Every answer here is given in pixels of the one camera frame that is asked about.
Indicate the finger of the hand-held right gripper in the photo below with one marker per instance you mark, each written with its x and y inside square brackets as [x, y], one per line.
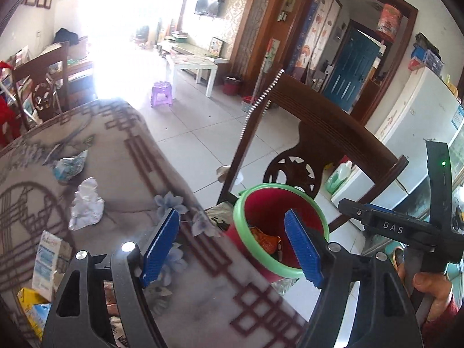
[391, 226]

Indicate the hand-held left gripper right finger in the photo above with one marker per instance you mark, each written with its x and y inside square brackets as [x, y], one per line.
[302, 252]

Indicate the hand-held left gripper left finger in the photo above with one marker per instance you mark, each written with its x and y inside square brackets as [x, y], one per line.
[159, 250]

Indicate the red bin with green rim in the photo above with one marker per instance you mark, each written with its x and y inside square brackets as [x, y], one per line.
[268, 208]

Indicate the person's right forearm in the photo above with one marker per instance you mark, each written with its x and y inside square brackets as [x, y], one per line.
[447, 319]

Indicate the person's right hand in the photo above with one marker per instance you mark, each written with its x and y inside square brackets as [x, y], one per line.
[435, 293]

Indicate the orange snack wrapper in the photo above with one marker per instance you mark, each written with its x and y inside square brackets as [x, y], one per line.
[264, 241]

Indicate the printed plastic bag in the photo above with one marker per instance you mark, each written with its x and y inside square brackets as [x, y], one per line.
[221, 217]

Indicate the green detergent bottle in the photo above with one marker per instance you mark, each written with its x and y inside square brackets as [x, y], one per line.
[339, 179]

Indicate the white refrigerator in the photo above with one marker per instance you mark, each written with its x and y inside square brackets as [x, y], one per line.
[417, 108]

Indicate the crumpled white paper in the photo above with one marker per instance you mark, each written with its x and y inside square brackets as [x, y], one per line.
[87, 206]

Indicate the metal bowl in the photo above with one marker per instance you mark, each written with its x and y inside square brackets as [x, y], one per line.
[224, 173]

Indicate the white blue carton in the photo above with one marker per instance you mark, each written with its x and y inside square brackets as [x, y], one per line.
[47, 261]

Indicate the crumpled blue white wrapper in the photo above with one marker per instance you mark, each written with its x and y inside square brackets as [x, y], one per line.
[70, 166]

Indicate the blue storage box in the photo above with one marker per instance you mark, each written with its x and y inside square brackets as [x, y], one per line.
[427, 63]

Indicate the dark wooden chair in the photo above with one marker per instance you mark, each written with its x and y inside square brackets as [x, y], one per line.
[326, 116]

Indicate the yellow packet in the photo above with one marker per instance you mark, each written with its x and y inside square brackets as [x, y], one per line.
[31, 306]

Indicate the blue door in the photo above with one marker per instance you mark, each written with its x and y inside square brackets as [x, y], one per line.
[351, 69]

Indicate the purple plastic stool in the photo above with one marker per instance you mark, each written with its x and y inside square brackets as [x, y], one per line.
[162, 94]

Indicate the red dustpan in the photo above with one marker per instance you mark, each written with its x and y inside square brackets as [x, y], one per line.
[248, 103]

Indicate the red round box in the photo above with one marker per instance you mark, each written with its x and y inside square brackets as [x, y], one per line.
[388, 21]

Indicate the dark red waste basket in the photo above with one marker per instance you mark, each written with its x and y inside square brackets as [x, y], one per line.
[232, 87]

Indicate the white coffee table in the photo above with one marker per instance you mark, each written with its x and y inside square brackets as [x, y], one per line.
[192, 63]

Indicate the magazine rack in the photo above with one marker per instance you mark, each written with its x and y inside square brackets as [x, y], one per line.
[21, 90]

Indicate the framed picture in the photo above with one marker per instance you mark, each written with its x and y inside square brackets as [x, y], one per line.
[217, 47]

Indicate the brown wooden chair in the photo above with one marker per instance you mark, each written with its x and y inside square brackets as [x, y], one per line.
[40, 67]

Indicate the dark cloth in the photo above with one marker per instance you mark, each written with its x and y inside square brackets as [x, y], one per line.
[66, 35]

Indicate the colourful wall poster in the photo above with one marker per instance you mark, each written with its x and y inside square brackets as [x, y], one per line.
[319, 25]

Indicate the wall television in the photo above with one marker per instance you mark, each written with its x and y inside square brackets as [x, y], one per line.
[207, 6]

